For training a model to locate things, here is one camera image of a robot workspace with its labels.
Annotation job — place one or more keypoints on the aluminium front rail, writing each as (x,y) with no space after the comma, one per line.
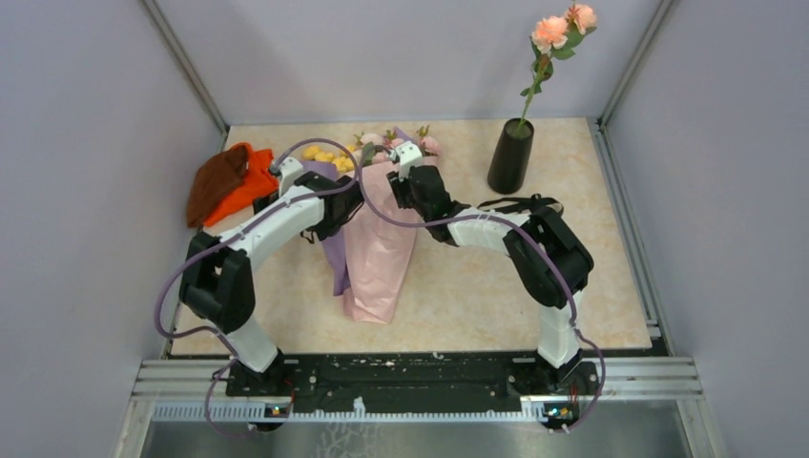
(186,390)

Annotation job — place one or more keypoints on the orange cloth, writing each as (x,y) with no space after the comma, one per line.
(255,182)

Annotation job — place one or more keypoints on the brown cloth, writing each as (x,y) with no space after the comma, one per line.
(214,181)

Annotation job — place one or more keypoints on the right aluminium frame post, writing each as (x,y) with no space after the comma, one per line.
(658,20)

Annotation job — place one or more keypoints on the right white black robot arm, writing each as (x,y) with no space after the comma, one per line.
(551,262)

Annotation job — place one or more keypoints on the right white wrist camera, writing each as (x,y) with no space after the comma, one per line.
(407,155)

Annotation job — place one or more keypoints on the black ribbon with gold lettering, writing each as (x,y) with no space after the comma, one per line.
(533,206)

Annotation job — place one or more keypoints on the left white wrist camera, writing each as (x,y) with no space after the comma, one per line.
(286,171)

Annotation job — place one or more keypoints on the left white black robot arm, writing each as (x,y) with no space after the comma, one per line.
(217,283)

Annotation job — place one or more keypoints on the pink and white flower bunch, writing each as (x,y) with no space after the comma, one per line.
(394,137)

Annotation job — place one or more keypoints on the black vase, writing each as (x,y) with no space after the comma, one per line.
(510,161)

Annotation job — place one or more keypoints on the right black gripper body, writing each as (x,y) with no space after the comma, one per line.
(404,196)

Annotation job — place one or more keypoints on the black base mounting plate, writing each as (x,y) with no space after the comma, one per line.
(522,372)

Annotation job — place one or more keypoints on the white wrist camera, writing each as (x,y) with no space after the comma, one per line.
(407,155)
(286,171)

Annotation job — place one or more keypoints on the yellow rose bunch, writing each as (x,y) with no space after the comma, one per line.
(341,160)

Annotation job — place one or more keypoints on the purple wrapping paper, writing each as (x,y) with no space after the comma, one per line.
(333,247)

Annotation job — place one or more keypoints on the peach flower stem in vase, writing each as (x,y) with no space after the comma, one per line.
(554,38)

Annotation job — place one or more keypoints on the aluminium corner frame post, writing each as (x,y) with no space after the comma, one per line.
(183,61)

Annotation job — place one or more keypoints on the pink wrapping paper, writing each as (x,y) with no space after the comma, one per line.
(377,252)

